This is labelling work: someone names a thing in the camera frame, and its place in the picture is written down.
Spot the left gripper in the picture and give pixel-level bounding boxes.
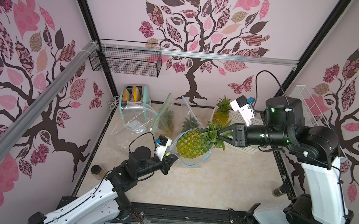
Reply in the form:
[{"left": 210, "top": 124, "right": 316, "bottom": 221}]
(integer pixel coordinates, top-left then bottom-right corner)
[{"left": 134, "top": 149, "right": 180, "bottom": 182}]

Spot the blue-zip bag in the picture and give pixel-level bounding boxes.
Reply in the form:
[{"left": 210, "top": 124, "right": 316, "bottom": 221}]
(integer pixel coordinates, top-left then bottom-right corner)
[{"left": 166, "top": 129, "right": 215, "bottom": 167}]

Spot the zip-top bag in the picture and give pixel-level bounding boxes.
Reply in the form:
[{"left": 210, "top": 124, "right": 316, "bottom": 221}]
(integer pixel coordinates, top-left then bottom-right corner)
[{"left": 110, "top": 101, "right": 158, "bottom": 148}]

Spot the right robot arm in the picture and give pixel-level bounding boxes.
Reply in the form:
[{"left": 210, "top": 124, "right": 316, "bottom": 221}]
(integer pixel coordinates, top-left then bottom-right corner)
[{"left": 218, "top": 96, "right": 354, "bottom": 224}]

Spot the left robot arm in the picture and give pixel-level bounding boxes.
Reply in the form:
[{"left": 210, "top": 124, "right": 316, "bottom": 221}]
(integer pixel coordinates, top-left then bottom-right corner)
[{"left": 27, "top": 146, "right": 178, "bottom": 224}]

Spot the back green-zip bag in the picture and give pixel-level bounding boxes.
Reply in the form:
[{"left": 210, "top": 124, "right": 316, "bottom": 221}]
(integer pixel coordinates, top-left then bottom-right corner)
[{"left": 150, "top": 93, "right": 175, "bottom": 138}]

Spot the back right zip bag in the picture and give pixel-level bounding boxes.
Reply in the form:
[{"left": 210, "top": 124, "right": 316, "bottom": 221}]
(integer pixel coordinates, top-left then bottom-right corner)
[{"left": 181, "top": 97, "right": 204, "bottom": 133}]

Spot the white plastic basket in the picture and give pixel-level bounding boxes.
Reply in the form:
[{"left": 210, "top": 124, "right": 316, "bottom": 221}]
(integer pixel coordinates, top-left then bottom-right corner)
[{"left": 224, "top": 111, "right": 266, "bottom": 153}]

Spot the mint green toaster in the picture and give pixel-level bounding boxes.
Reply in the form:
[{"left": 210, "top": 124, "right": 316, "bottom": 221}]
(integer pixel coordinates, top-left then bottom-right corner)
[{"left": 118, "top": 84, "right": 151, "bottom": 113}]

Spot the brown spice jar left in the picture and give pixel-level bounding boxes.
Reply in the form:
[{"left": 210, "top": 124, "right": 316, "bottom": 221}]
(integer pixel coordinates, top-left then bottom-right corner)
[{"left": 90, "top": 164, "right": 106, "bottom": 180}]

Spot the brown spice jar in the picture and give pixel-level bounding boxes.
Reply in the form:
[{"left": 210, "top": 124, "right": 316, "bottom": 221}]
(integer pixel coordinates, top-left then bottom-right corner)
[
  {"left": 90, "top": 164, "right": 106, "bottom": 180},
  {"left": 272, "top": 184, "right": 290, "bottom": 197}
]

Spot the brown spice jar right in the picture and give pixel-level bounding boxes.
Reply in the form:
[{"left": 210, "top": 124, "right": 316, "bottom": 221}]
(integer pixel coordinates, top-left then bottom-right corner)
[{"left": 272, "top": 184, "right": 290, "bottom": 197}]

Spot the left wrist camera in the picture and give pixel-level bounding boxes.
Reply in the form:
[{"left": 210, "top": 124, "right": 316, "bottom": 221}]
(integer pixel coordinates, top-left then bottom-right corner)
[{"left": 155, "top": 135, "right": 172, "bottom": 161}]

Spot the toaster white cord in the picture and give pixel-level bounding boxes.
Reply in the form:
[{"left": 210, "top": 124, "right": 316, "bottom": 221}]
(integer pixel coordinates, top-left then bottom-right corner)
[{"left": 107, "top": 94, "right": 121, "bottom": 111}]

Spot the white wire wall shelf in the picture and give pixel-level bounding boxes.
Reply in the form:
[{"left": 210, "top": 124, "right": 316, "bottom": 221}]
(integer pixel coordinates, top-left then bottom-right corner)
[{"left": 287, "top": 85, "right": 347, "bottom": 169}]

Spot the black wire wall basket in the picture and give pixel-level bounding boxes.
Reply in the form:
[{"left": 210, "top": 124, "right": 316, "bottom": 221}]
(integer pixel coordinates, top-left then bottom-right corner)
[{"left": 89, "top": 39, "right": 162, "bottom": 77}]

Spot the aluminium rail back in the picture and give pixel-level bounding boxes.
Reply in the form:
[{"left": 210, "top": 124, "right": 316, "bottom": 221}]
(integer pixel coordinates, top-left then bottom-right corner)
[{"left": 101, "top": 42, "right": 299, "bottom": 67}]

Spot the aluminium rail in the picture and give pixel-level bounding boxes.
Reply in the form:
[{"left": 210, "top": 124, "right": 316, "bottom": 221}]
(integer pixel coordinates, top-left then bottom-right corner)
[
  {"left": 101, "top": 42, "right": 299, "bottom": 67},
  {"left": 0, "top": 41, "right": 99, "bottom": 162}
]

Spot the aluminium rail left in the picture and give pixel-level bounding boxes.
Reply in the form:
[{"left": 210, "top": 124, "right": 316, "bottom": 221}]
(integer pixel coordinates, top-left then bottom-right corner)
[{"left": 0, "top": 41, "right": 99, "bottom": 162}]

